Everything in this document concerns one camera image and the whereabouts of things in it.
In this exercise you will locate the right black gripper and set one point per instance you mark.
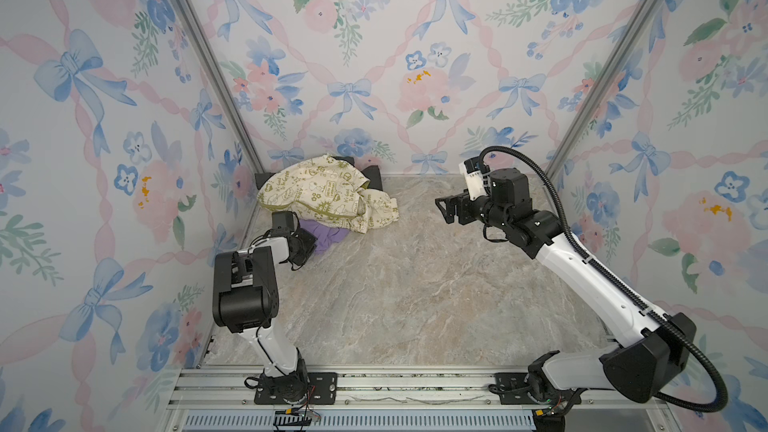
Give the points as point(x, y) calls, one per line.
point(462, 203)

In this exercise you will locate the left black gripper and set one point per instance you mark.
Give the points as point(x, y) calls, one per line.
point(309, 238)

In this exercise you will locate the purple cloth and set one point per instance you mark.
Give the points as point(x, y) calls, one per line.
point(325, 236)

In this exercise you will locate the cream green patterned cloth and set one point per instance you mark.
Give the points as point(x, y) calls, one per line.
point(331, 192)

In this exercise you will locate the black cloth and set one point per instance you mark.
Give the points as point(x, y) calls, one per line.
point(369, 168)

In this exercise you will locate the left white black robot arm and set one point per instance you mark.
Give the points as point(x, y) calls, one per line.
point(245, 301)

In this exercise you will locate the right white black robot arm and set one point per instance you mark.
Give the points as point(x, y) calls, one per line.
point(642, 359)

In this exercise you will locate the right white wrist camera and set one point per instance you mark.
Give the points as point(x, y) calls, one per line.
point(472, 172)

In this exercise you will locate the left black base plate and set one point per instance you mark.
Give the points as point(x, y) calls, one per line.
point(298, 388)

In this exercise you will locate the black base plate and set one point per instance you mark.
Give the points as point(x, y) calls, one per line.
point(298, 388)
point(518, 388)

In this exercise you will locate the aluminium mounting rail frame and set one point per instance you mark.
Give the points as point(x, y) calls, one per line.
point(393, 398)

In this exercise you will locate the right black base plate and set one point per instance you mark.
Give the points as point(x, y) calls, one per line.
point(518, 388)

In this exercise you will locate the left aluminium corner post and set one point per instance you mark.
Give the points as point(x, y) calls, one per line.
point(211, 69)

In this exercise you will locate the aluminium corner post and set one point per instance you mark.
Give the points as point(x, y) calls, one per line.
point(211, 69)
point(639, 21)

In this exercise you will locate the right aluminium corner post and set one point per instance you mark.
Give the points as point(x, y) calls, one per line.
point(639, 21)

